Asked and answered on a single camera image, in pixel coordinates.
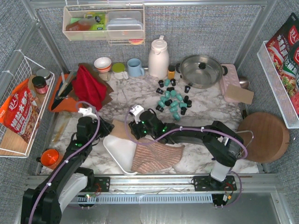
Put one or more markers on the black capsule number four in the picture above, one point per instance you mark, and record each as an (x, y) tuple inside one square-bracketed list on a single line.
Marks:
[(187, 88)]

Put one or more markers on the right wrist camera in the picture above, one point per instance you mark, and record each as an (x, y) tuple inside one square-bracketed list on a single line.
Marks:
[(136, 110)]

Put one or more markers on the white wire basket left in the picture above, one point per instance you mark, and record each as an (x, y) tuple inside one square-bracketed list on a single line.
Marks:
[(11, 144)]

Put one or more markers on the clear plastic container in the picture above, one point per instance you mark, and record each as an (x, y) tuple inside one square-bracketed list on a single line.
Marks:
[(124, 25)]

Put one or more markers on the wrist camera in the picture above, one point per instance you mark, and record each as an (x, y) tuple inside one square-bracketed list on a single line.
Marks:
[(87, 112), (136, 110)]

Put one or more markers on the orange cup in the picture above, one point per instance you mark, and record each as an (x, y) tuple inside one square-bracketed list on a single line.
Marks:
[(51, 158)]

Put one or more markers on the pink striped cloth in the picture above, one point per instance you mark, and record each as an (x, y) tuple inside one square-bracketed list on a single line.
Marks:
[(155, 157)]

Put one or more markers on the white thermos jug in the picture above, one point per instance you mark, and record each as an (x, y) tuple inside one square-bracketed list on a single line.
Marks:
[(158, 61)]

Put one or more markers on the brown cardboard sheet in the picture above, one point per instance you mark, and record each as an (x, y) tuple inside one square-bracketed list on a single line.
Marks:
[(119, 131)]

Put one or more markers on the white storage basket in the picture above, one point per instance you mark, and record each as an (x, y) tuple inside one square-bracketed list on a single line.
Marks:
[(122, 151)]

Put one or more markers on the red snack bag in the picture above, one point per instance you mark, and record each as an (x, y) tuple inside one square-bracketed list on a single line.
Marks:
[(18, 113)]

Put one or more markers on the red cloth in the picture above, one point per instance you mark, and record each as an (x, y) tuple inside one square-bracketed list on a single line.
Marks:
[(89, 87)]

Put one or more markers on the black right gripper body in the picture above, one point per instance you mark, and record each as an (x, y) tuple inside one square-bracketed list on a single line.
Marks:
[(134, 129)]

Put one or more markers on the blue mug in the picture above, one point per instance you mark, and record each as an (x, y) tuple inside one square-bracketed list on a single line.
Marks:
[(135, 68)]

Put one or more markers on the pink tray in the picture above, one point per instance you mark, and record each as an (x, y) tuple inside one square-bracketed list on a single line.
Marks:
[(230, 77)]

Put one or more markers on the stainless steel pan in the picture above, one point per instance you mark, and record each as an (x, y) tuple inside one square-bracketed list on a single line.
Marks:
[(201, 71)]

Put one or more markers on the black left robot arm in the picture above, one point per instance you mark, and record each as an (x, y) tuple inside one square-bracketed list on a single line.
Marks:
[(46, 203)]

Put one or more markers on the white wall shelf basket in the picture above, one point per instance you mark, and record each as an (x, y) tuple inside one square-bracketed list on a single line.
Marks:
[(88, 22)]

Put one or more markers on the green capsule number three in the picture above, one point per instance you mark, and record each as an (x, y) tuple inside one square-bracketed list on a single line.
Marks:
[(182, 104)]

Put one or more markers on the brown sponge pad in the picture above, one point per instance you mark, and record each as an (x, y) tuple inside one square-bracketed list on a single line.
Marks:
[(239, 94)]

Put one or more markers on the metal rail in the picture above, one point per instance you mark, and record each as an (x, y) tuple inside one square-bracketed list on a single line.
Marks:
[(174, 184)]

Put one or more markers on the green lid cup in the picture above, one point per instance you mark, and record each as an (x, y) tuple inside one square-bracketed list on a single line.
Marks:
[(119, 71)]

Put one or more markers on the white orange bowl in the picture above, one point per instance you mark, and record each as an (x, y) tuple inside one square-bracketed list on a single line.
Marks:
[(103, 64)]

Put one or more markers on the dark lid jar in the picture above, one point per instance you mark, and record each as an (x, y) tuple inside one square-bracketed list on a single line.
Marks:
[(40, 85)]

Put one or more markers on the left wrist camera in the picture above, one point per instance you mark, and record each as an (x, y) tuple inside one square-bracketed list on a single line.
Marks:
[(87, 112)]

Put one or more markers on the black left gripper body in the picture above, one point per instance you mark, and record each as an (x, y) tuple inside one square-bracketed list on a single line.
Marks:
[(105, 127)]

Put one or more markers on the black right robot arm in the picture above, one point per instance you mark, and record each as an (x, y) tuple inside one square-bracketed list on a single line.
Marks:
[(225, 145)]

